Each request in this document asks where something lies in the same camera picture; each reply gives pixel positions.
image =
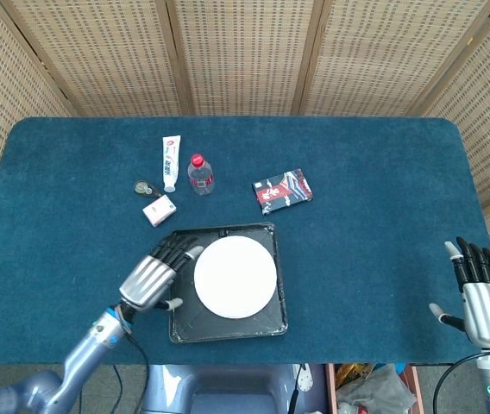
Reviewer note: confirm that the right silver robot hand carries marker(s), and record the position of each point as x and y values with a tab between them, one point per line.
484	302

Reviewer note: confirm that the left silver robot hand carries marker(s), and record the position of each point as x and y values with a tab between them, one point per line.
152	274

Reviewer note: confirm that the white round plate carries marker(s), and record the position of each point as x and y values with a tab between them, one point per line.
235	276

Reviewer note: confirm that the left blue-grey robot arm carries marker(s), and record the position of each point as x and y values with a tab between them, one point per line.
55	371

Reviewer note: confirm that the black square plastic tray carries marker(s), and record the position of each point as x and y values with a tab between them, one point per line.
271	321

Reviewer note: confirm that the small white paper box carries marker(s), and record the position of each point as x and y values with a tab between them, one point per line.
159	210

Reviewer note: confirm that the clear bottle with red cap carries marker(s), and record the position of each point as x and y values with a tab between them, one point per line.
202	179

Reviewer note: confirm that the white toothpaste tube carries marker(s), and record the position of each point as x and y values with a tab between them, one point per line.
170	161

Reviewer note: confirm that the blue-grey robot torso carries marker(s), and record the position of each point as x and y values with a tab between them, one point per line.
223	390

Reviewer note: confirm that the blue table cloth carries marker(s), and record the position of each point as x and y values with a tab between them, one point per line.
357	241

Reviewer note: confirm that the wooden crate with clutter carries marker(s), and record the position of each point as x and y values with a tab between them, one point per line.
370	388

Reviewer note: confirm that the dark red snack packet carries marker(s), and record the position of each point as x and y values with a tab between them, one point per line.
282	191

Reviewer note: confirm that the woven rattan folding screen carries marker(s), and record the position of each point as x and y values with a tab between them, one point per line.
245	56

